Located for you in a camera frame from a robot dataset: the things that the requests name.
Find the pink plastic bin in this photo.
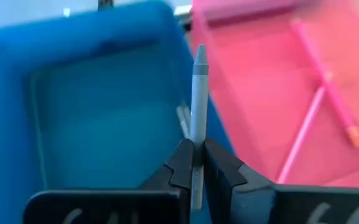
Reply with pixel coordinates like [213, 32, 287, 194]
[190, 0, 359, 189]

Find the pink pencil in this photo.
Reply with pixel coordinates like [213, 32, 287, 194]
[290, 17, 359, 149]
[276, 86, 327, 185]

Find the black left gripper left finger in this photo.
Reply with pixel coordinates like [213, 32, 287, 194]
[23, 138, 195, 224]

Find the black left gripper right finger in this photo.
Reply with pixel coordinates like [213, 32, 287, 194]
[203, 138, 359, 224]

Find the blue plastic bin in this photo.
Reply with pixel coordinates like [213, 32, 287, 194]
[0, 0, 235, 224]

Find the gray crayon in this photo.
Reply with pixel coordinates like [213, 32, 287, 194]
[190, 44, 210, 212]

